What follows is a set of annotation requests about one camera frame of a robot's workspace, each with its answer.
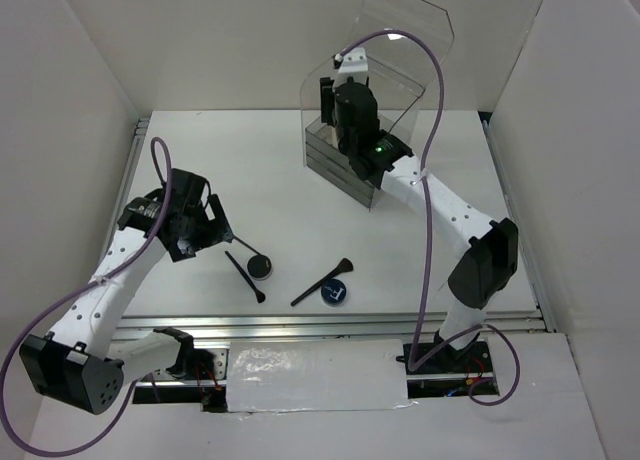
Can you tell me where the black thin makeup brush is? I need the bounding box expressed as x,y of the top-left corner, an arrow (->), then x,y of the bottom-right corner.
233,235 -> 266,256

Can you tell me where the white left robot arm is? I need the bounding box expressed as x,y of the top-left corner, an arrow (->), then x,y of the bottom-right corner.
19,169 -> 232,415

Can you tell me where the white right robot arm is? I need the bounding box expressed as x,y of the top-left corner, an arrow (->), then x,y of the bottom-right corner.
319,77 -> 519,372

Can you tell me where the black small makeup brush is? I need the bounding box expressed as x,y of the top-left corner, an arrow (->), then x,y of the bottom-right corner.
225,251 -> 266,304

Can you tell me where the clear acrylic makeup organizer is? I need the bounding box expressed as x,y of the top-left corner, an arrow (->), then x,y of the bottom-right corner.
300,0 -> 454,208

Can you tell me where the black fan makeup brush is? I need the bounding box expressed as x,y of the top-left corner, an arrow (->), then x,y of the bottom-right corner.
290,258 -> 354,307

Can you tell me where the black round compact jar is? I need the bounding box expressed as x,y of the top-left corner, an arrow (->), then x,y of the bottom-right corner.
246,254 -> 273,281

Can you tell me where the blue round jar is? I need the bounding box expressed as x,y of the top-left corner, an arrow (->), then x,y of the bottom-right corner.
320,278 -> 348,307

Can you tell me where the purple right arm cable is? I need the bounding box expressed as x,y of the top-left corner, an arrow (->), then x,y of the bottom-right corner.
331,30 -> 522,407

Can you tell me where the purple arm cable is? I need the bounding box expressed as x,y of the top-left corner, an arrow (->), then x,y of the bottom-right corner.
0,136 -> 176,456
331,30 -> 522,407

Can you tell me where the aluminium frame rail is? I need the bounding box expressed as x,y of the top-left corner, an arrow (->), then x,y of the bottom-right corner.
99,309 -> 557,342

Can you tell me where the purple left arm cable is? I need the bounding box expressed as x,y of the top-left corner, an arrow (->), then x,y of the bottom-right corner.
0,136 -> 176,456

